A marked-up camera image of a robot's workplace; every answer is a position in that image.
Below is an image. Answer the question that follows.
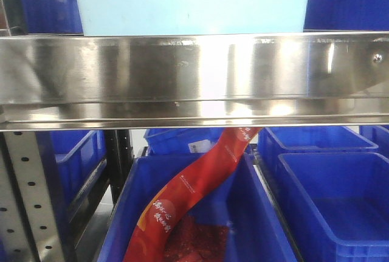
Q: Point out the perforated steel upright post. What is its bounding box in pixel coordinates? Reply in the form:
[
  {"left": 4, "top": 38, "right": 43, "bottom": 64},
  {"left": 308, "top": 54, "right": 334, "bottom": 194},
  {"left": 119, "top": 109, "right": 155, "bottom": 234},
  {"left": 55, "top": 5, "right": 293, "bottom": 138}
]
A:
[{"left": 1, "top": 131, "right": 77, "bottom": 261}]

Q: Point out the blue bin upper left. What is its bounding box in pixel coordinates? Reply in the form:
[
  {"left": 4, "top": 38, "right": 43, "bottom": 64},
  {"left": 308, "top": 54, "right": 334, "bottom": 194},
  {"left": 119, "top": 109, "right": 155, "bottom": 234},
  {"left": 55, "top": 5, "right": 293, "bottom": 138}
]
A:
[{"left": 22, "top": 0, "right": 83, "bottom": 33}]

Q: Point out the black upright post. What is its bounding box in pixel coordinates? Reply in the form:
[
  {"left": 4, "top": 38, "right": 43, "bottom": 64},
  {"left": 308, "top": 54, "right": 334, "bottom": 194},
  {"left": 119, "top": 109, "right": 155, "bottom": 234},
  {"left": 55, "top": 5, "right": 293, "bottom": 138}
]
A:
[{"left": 103, "top": 129, "right": 134, "bottom": 204}]

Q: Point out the blue bin rear right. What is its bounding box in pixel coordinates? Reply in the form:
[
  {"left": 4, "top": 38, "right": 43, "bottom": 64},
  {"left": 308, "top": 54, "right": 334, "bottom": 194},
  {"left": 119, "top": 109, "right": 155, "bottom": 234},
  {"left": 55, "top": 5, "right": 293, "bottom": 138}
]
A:
[{"left": 258, "top": 126, "right": 379, "bottom": 172}]

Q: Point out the blue bin rear middle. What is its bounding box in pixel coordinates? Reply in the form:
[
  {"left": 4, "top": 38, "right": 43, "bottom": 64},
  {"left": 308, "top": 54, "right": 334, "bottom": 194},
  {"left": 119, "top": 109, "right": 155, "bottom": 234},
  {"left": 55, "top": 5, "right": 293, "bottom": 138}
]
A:
[{"left": 144, "top": 128, "right": 225, "bottom": 156}]

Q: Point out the blue bin left shelf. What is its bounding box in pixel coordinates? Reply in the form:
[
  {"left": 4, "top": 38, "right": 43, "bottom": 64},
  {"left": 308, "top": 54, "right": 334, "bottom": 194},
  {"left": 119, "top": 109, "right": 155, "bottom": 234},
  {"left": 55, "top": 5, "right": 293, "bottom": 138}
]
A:
[{"left": 48, "top": 129, "right": 108, "bottom": 208}]

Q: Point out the blue bin far right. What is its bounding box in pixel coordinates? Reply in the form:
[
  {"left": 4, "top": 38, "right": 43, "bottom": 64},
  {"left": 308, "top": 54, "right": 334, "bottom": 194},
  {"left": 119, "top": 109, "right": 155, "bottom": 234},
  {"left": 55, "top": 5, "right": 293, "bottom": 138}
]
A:
[{"left": 359, "top": 125, "right": 389, "bottom": 157}]

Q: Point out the blue bin upper right shelf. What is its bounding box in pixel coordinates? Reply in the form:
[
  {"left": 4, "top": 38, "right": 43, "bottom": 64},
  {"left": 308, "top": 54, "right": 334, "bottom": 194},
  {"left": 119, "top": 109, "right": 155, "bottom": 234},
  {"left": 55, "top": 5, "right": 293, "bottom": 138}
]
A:
[{"left": 304, "top": 0, "right": 388, "bottom": 31}]

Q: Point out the blue bin shelf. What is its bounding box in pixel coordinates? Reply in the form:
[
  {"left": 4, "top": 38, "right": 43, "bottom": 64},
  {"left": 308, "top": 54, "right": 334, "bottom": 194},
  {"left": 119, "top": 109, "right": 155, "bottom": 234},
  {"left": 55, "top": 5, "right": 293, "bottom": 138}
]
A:
[
  {"left": 304, "top": 0, "right": 388, "bottom": 31},
  {"left": 48, "top": 129, "right": 108, "bottom": 208}
]

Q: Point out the light blue plastic bin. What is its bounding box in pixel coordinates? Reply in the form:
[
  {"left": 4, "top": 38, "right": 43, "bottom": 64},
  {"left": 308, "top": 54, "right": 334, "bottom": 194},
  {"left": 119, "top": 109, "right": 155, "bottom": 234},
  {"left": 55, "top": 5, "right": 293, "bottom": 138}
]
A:
[{"left": 77, "top": 0, "right": 308, "bottom": 36}]

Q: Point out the blue bin front right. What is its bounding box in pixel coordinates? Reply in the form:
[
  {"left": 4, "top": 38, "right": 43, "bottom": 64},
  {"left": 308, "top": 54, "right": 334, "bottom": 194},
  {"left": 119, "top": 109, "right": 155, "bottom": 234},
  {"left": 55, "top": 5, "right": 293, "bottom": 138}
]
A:
[{"left": 276, "top": 153, "right": 388, "bottom": 261}]

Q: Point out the red snack bag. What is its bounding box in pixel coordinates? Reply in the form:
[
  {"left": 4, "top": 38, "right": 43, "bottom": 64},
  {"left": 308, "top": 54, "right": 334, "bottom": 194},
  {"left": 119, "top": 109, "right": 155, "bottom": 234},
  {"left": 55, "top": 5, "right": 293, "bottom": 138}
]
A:
[{"left": 123, "top": 127, "right": 261, "bottom": 261}]

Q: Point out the blue bin with red bag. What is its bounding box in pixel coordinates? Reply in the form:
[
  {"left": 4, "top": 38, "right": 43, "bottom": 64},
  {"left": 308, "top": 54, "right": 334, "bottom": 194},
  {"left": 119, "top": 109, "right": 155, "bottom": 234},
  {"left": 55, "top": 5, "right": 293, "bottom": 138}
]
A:
[{"left": 97, "top": 154, "right": 296, "bottom": 261}]

